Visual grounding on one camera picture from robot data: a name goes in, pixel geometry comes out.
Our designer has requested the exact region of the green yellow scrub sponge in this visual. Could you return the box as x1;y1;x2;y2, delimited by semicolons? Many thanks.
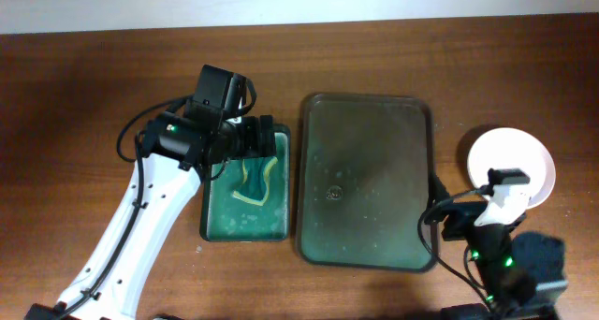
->
232;156;278;207

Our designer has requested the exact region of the pink white plate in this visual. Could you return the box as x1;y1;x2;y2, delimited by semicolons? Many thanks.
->
466;127;556;209

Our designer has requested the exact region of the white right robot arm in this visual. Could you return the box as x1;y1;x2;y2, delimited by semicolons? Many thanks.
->
427;201;568;320

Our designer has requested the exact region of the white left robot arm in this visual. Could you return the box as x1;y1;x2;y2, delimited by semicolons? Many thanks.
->
25;111;276;319

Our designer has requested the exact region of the green rectangular tray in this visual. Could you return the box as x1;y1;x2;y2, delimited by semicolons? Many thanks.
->
199;124;290;241

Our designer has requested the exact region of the dark grey serving tray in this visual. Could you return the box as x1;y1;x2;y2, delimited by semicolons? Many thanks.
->
296;94;438;273

